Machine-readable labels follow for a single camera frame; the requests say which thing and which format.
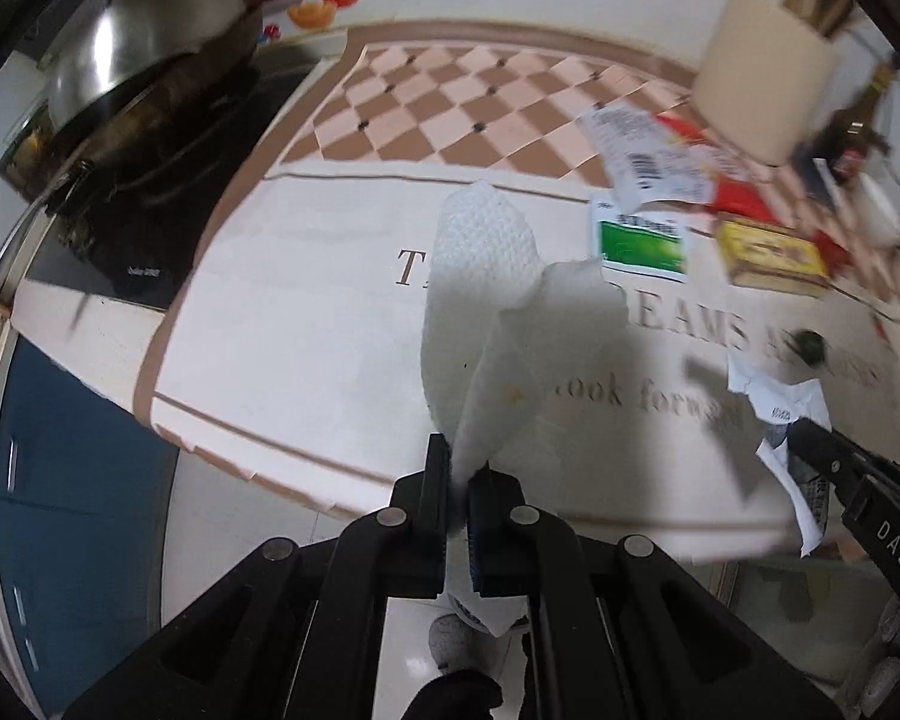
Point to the white paper receipt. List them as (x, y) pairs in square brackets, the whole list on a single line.
[(776, 405)]

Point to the person's grey shoe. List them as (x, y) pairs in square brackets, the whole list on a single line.
[(450, 637)]

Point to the dark wok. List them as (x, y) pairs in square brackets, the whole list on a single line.
[(172, 120)]

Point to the yellow box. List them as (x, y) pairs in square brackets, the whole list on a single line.
[(772, 255)]

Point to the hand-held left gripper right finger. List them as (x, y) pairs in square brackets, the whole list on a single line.
[(483, 532)]

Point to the black induction cooker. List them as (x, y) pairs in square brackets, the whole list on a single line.
[(157, 240)]

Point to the green and white packet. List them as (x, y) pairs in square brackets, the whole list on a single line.
[(641, 244)]

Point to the person's dark trouser leg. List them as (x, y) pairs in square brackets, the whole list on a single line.
[(450, 697)]

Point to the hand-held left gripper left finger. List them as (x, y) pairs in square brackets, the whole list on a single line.
[(438, 495)]

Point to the printed checkered table mat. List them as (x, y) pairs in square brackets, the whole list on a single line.
[(315, 330)]

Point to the blue cabinet door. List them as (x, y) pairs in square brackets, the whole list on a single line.
[(75, 502)]

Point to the small dark green cap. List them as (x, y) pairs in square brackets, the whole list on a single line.
[(808, 349)]

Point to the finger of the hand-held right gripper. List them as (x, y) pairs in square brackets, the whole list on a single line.
[(825, 454)]

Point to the white paper towel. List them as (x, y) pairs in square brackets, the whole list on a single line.
[(480, 300)]

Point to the white barcode label packet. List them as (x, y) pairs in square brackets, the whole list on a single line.
[(637, 150)]

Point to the steel wok lid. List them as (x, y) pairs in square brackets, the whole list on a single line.
[(131, 52)]

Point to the dark glass bottle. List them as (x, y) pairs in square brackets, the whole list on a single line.
[(855, 127)]

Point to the cream cylinder utensil holder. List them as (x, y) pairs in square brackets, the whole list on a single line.
[(765, 67)]

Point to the red packet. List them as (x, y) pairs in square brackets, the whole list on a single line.
[(742, 199)]

